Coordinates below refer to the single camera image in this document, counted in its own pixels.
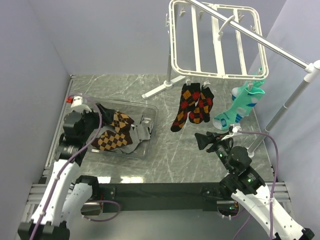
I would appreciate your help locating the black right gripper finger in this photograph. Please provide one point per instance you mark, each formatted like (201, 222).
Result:
(214, 135)
(202, 141)

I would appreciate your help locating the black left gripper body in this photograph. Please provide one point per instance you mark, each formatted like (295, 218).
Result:
(91, 121)

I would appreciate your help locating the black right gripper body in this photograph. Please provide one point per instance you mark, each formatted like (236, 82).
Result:
(220, 146)

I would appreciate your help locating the red black argyle sock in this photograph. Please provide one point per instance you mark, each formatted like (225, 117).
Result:
(190, 94)
(201, 113)

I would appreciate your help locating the teal patterned sock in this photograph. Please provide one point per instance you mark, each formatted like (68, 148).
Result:
(224, 119)
(245, 98)

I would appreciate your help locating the white clip sock hanger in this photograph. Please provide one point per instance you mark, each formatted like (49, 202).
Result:
(176, 7)

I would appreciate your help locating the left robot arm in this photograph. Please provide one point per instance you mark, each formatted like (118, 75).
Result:
(63, 200)

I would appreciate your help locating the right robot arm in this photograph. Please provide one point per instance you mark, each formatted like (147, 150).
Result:
(245, 186)

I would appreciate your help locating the brown argyle sock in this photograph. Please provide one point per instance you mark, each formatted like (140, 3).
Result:
(121, 122)
(109, 141)

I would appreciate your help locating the grey sock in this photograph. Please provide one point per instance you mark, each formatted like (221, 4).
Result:
(136, 134)

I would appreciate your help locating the clear plastic bin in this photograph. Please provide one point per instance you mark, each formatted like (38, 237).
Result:
(141, 114)

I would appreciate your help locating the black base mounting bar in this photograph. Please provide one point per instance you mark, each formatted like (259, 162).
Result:
(206, 196)

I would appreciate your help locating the silver drying rack stand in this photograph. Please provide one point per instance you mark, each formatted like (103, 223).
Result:
(312, 69)

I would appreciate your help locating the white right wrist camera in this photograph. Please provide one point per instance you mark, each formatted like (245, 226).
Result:
(234, 130)

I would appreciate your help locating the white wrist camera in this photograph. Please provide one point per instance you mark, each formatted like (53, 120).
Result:
(78, 104)
(234, 130)

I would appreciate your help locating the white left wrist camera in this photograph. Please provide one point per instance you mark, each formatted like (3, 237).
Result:
(78, 104)

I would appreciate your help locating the aluminium extrusion rail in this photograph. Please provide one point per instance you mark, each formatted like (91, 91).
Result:
(37, 191)

